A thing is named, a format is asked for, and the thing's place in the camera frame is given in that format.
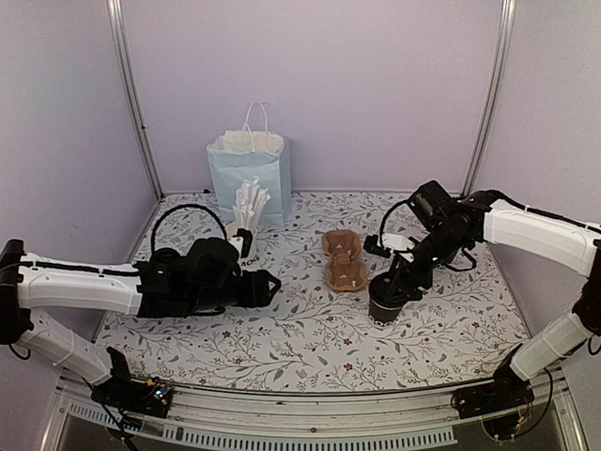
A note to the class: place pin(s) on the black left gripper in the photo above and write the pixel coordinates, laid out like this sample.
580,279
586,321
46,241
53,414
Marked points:
255,293

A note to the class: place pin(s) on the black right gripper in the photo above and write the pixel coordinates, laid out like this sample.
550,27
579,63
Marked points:
405,272

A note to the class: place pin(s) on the brown cardboard cup carrier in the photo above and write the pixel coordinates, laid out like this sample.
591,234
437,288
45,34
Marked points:
344,272

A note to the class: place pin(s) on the light blue paper bag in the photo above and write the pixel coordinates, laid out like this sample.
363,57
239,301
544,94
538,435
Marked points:
255,154

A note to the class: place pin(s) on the black and white paper cup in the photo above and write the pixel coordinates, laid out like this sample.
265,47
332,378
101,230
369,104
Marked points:
382,317

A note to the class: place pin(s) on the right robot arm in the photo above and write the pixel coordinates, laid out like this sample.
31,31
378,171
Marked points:
455,225

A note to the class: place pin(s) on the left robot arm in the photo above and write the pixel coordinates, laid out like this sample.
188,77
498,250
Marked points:
204,282

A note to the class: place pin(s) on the stack of black lids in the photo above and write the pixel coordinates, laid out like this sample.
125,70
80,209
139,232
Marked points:
164,256

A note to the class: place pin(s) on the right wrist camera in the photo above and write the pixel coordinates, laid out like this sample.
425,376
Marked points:
387,244

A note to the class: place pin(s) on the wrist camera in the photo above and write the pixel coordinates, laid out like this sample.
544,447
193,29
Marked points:
387,244
242,240

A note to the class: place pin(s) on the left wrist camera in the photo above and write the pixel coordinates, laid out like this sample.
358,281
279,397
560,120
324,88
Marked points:
242,240

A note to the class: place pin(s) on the aluminium frame post right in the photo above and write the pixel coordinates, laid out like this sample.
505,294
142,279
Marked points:
501,52

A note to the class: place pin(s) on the aluminium frame post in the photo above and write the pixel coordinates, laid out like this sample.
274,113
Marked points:
501,52
118,30

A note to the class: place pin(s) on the aluminium table front rail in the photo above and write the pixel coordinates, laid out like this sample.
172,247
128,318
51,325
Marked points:
220,419

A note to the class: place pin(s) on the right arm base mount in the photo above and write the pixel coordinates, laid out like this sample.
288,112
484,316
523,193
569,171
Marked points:
489,398

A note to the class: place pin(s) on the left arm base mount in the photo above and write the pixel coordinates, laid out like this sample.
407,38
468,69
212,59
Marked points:
151,397

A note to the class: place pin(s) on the aluminium frame post left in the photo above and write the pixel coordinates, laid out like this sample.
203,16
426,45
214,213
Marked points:
118,30

